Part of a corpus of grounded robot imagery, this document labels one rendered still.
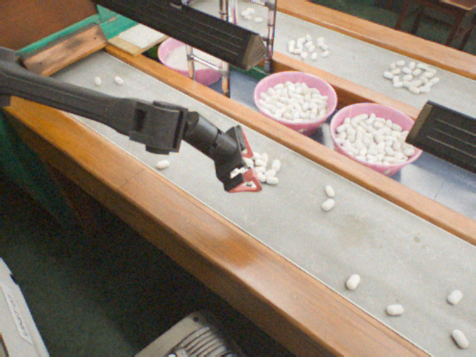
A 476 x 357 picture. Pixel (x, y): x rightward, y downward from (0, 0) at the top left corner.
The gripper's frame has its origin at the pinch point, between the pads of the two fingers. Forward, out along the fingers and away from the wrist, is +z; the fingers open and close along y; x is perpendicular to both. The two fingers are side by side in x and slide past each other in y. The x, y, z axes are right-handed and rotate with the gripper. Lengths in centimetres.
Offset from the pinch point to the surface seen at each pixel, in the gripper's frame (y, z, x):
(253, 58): -18.8, -9.8, 12.1
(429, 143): 11.2, 6.2, 31.1
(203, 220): 1.1, 3.7, -18.4
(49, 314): -14, 20, -119
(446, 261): 19.2, 39.8, 21.4
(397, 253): 15.6, 33.3, 13.5
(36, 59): -63, -33, -49
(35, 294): -24, 15, -125
